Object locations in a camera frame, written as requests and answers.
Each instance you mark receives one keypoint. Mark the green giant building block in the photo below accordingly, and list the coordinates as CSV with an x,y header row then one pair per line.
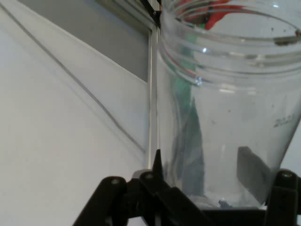
x,y
184,89

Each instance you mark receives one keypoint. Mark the clear plastic jar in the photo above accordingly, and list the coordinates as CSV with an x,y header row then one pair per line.
x,y
223,113

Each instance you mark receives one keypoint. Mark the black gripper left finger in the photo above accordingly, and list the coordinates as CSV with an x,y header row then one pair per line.
x,y
164,195

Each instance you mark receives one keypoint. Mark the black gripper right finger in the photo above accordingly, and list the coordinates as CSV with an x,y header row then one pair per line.
x,y
285,200

